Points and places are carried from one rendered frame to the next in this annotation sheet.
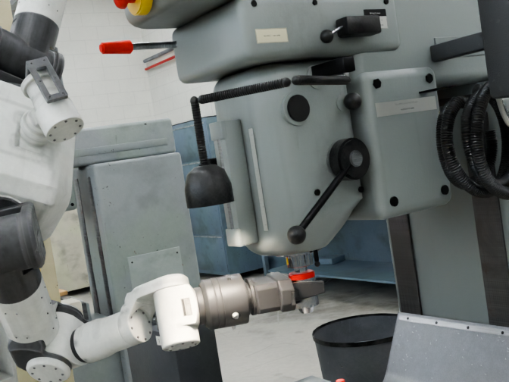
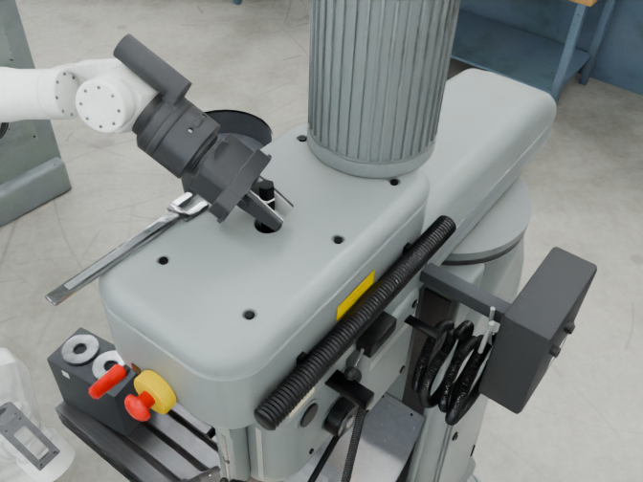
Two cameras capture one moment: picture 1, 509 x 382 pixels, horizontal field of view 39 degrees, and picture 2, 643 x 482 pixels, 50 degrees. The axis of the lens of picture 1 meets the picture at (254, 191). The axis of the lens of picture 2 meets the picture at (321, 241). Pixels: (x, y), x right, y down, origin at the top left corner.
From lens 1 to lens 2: 1.20 m
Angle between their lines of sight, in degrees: 45
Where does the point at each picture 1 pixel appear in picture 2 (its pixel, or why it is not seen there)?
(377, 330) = (232, 124)
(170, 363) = (111, 409)
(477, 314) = (392, 391)
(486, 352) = (395, 421)
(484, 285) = (405, 384)
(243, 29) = not seen: hidden behind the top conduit
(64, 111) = (58, 465)
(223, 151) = (227, 441)
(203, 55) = not seen: hidden behind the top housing
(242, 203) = (240, 466)
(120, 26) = not seen: outside the picture
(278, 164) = (283, 453)
